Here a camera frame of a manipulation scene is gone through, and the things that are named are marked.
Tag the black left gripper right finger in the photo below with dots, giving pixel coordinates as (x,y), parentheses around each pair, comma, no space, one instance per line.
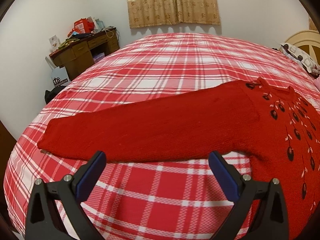
(270,220)

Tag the cream round wooden headboard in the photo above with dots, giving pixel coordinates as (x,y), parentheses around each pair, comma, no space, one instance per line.
(308,41)

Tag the red gift box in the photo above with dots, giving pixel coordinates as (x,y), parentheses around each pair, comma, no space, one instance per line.
(83,26)

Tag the red white plaid bed sheet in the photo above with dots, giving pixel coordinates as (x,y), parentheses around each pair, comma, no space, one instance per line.
(157,200)

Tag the brown wooden desk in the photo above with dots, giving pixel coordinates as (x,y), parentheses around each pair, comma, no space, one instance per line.
(79,55)

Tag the white small carton box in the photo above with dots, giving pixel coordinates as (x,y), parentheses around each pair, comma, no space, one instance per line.
(54,42)

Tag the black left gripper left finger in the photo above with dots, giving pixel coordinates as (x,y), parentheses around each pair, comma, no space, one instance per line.
(43,218)

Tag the beige patterned window curtain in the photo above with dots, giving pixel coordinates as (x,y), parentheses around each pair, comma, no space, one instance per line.
(151,13)

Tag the red knitted embroidered sweater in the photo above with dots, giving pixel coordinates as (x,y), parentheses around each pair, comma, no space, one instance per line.
(275,127)

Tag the black bag on floor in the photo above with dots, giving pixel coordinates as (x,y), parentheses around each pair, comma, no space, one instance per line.
(51,94)

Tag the black white patterned pillow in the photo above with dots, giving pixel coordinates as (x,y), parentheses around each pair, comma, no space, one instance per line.
(302,58)

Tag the white paper shopping bag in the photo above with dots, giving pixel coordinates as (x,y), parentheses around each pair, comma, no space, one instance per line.
(59,75)

